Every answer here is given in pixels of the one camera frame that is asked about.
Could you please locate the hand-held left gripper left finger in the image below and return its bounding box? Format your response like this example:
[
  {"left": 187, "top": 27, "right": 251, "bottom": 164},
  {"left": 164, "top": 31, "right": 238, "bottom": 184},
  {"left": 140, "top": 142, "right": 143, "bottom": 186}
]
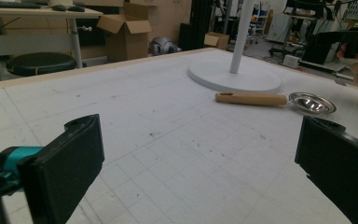
[{"left": 0, "top": 113, "right": 105, "bottom": 224}]

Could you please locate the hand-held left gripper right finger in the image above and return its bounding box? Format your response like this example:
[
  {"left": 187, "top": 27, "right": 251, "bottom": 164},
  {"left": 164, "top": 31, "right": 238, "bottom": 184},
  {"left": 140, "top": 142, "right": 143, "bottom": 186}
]
[{"left": 294, "top": 115, "right": 358, "bottom": 224}]

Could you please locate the small silver metal dish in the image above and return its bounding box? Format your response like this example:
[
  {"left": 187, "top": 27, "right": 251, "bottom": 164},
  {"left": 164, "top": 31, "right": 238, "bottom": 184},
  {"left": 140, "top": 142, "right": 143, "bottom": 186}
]
[{"left": 288, "top": 91, "right": 337, "bottom": 115}]

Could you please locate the wooden stick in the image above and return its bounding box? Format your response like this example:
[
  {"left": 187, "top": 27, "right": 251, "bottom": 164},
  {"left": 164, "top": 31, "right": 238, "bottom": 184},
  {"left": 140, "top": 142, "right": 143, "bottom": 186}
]
[{"left": 214, "top": 91, "right": 289, "bottom": 107}]

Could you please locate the small white box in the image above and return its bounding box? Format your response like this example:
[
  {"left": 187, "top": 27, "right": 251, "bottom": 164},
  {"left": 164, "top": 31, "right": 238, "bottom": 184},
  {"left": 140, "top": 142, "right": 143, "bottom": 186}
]
[{"left": 282, "top": 54, "right": 302, "bottom": 69}]

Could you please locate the black round stool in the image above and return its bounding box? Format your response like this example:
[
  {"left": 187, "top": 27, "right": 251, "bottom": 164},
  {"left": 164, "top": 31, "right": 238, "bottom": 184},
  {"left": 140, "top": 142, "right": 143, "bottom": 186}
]
[{"left": 6, "top": 51, "right": 78, "bottom": 77}]

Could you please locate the white round stand with pole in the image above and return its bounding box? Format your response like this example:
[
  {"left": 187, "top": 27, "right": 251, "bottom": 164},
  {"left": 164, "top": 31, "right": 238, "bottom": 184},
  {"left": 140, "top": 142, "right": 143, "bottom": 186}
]
[{"left": 186, "top": 0, "right": 282, "bottom": 94}]

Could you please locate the small cardboard box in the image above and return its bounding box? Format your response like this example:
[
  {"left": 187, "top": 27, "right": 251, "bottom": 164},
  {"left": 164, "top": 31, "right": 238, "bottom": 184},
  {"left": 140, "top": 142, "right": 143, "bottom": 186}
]
[{"left": 203, "top": 31, "right": 230, "bottom": 51}]

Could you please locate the light wooden desk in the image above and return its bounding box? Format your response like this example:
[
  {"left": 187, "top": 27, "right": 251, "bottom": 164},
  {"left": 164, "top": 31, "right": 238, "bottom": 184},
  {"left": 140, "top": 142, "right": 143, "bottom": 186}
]
[{"left": 0, "top": 5, "right": 104, "bottom": 82}]

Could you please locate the large open cardboard box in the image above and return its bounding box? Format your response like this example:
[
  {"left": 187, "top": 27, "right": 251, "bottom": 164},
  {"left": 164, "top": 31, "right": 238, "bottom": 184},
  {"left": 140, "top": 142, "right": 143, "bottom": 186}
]
[{"left": 96, "top": 2, "right": 153, "bottom": 63}]

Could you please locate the grey round helmet-like object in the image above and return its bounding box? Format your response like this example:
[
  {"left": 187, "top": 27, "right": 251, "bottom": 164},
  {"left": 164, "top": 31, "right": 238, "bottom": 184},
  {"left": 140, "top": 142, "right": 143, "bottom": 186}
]
[{"left": 148, "top": 36, "right": 183, "bottom": 57}]

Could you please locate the black speaker cabinet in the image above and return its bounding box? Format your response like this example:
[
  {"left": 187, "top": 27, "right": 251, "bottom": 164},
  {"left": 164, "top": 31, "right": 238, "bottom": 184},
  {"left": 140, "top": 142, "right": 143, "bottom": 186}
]
[{"left": 178, "top": 21, "right": 198, "bottom": 52}]

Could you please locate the black keyboard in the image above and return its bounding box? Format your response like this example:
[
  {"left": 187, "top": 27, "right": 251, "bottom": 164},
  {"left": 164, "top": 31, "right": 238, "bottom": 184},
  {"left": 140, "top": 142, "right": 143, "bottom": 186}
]
[{"left": 0, "top": 0, "right": 43, "bottom": 10}]

